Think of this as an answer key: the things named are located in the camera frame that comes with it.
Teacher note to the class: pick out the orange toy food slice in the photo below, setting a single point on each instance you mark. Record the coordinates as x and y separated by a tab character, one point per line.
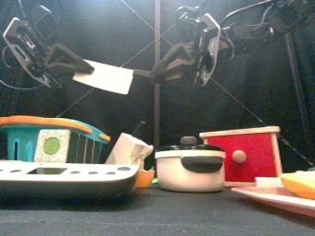
299	184

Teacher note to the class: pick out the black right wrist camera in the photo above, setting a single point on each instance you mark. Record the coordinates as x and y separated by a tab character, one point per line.
190	18

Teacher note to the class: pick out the white toy pot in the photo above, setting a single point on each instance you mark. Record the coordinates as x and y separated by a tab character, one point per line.
180	172

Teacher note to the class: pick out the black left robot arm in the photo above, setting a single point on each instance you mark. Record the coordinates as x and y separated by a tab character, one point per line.
5	61

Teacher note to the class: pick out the white speckled block green dot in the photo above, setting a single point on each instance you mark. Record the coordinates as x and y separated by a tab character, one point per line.
52	146

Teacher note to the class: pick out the orange toy egg half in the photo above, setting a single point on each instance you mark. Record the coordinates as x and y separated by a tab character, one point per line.
144	179

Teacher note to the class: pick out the wooden box with red drawer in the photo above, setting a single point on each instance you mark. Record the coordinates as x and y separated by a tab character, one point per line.
254	153

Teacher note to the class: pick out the metal frame pole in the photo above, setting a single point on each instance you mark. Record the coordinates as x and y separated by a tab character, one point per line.
156	101

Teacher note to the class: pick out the teal basket with orange rim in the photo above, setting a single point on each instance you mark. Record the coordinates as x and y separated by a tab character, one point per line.
24	135

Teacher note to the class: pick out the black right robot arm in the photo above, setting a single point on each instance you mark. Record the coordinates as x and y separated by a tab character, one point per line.
266	24

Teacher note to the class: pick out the white toy kitchen scale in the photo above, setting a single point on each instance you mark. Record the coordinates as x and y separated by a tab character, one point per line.
62	181

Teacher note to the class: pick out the pink tray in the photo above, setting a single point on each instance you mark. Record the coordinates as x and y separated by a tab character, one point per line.
270	196

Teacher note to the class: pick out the white paper bag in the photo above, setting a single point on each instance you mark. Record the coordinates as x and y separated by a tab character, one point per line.
128	150

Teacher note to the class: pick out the black pot lid with knob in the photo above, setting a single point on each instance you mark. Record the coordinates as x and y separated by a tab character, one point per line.
190	147

